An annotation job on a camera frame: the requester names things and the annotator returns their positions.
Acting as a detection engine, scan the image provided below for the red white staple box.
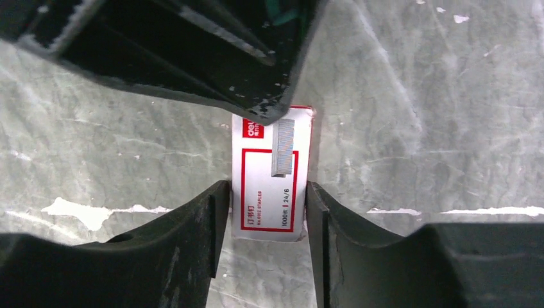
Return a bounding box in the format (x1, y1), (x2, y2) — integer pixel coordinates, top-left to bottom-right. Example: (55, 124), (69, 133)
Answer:
(232, 106), (315, 242)

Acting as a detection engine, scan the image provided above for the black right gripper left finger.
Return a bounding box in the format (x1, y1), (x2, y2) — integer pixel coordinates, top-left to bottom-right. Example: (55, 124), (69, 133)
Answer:
(1, 180), (230, 307)

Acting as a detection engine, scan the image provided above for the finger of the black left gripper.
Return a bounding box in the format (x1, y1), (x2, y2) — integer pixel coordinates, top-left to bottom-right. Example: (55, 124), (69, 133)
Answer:
(1, 0), (327, 125)

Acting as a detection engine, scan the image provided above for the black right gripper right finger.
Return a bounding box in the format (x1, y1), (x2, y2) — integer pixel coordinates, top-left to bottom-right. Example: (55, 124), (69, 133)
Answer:
(305, 182), (543, 307)

